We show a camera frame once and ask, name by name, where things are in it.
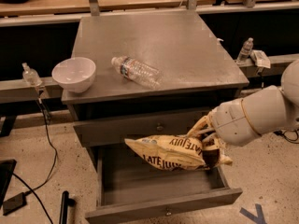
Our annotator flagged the wooden bench top left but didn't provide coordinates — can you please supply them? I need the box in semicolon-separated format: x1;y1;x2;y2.
0;0;188;17

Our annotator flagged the small bottle on right rail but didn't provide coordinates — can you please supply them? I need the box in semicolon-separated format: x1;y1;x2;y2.
236;37;253;65

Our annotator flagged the brown chip bag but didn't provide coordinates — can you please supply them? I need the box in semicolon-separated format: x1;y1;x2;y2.
124;135;233;171

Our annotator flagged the closed upper drawer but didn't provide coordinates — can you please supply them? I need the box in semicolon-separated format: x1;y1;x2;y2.
74;106;209;147

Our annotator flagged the clear plastic water bottle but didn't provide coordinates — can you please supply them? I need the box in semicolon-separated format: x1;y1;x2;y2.
111;56;161;90

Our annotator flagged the white ceramic bowl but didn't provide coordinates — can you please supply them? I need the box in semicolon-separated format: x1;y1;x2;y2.
51;57;96;93

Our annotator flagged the black power adapter left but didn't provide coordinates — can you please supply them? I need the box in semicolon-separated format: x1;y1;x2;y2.
3;192;26;216

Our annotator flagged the small bottle on left rail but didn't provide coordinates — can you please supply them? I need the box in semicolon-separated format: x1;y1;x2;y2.
22;63;42;87

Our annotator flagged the open lower drawer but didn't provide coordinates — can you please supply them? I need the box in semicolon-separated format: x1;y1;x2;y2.
86;144;242;224

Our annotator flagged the small bottle on rail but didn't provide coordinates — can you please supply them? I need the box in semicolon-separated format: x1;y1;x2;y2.
22;63;42;87
236;37;253;65

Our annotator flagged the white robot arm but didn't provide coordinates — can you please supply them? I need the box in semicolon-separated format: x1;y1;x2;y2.
187;60;299;147

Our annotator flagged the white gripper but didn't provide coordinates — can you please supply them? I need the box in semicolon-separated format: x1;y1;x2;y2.
186;99;261;151

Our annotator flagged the black post on floor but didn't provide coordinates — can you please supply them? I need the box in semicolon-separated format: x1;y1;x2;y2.
59;190;76;224

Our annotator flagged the white packet on rail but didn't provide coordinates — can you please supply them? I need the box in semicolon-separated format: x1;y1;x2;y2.
250;49;271;68

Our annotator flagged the black floor cable left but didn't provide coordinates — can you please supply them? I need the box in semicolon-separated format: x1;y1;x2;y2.
12;98;59;224

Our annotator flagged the grey wooden drawer cabinet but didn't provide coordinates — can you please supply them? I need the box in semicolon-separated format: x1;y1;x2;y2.
61;9;250;224

